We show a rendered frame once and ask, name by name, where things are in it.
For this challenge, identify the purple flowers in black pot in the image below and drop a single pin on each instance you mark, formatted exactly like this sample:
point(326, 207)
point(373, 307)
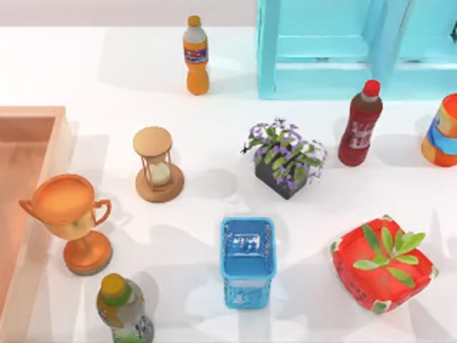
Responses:
point(285, 160)

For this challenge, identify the red pot with green plant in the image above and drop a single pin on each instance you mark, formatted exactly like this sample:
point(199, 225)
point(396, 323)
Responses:
point(382, 268)

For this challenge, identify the salmon-coloured shallow box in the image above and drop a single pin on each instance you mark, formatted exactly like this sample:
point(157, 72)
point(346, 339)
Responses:
point(21, 178)

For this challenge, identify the red bottle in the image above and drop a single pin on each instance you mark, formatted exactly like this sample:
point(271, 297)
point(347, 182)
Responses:
point(358, 132)

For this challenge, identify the wooden hourglass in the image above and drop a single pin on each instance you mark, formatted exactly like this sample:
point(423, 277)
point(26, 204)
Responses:
point(157, 168)

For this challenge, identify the orange trophy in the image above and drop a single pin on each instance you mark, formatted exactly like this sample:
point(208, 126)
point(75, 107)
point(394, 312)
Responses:
point(71, 211)

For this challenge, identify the blue basket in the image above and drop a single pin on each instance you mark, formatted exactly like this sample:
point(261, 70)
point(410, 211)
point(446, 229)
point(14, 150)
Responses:
point(248, 264)

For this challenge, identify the orange and blue can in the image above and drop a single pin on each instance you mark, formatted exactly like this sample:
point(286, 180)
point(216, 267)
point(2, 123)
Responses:
point(441, 139)

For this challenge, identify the clear bottle with yellow cap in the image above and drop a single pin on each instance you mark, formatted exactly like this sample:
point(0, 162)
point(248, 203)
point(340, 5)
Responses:
point(123, 314)

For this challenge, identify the orange soda bottle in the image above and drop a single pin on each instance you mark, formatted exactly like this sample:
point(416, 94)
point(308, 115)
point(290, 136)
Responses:
point(196, 71)

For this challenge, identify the light blue rack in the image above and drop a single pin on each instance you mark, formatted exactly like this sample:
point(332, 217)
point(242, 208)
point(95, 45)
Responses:
point(321, 78)

